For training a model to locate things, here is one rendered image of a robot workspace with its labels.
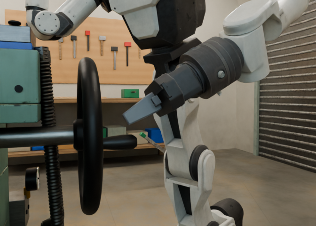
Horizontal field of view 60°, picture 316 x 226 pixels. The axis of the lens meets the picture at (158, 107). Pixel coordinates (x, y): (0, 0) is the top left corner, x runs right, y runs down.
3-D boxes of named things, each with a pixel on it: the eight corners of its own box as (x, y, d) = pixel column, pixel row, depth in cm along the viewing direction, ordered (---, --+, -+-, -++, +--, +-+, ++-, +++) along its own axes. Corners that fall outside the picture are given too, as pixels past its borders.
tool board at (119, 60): (158, 84, 405) (158, 22, 401) (5, 82, 339) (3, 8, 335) (157, 84, 410) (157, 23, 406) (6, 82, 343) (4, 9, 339)
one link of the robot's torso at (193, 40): (193, 70, 123) (183, 32, 117) (218, 68, 115) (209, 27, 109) (155, 98, 105) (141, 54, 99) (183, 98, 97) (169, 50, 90)
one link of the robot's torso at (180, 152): (184, 165, 124) (168, 63, 113) (218, 173, 112) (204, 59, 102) (162, 181, 113) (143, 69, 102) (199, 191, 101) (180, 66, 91)
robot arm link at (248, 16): (257, 70, 48) (288, 35, 54) (248, 21, 43) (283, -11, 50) (225, 68, 53) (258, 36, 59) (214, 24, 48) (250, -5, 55)
